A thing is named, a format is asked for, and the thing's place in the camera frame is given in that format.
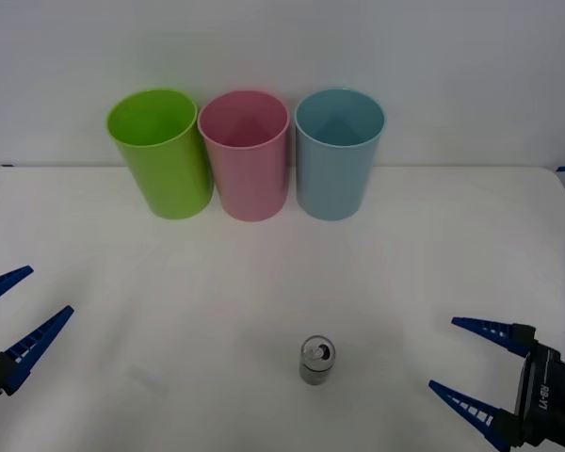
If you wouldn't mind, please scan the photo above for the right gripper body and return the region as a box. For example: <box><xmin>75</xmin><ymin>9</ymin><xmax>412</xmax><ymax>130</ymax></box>
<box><xmin>515</xmin><ymin>343</ymin><xmax>565</xmax><ymax>446</ymax></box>

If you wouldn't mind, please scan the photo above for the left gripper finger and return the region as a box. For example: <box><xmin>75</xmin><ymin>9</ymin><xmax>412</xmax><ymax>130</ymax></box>
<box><xmin>0</xmin><ymin>305</ymin><xmax>75</xmax><ymax>397</ymax></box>
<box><xmin>0</xmin><ymin>266</ymin><xmax>35</xmax><ymax>312</ymax></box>

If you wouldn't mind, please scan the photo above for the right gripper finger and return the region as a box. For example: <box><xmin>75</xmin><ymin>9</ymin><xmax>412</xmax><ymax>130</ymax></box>
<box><xmin>450</xmin><ymin>316</ymin><xmax>539</xmax><ymax>360</ymax></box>
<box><xmin>428</xmin><ymin>379</ymin><xmax>528</xmax><ymax>452</ymax></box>

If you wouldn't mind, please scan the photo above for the silver drink can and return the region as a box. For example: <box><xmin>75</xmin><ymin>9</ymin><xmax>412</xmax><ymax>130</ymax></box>
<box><xmin>299</xmin><ymin>334</ymin><xmax>336</xmax><ymax>387</ymax></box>

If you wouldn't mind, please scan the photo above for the green plastic bin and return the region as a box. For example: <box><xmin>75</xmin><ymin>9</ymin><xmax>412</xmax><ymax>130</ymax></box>
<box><xmin>105</xmin><ymin>88</ymin><xmax>214</xmax><ymax>220</ymax></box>

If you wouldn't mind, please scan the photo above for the pale blue plastic bin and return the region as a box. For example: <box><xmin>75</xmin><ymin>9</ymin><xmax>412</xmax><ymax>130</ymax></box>
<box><xmin>294</xmin><ymin>88</ymin><xmax>386</xmax><ymax>221</ymax></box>

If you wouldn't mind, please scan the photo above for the pink plastic bin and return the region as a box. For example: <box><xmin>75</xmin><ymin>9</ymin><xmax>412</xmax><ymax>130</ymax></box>
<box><xmin>197</xmin><ymin>89</ymin><xmax>292</xmax><ymax>222</ymax></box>

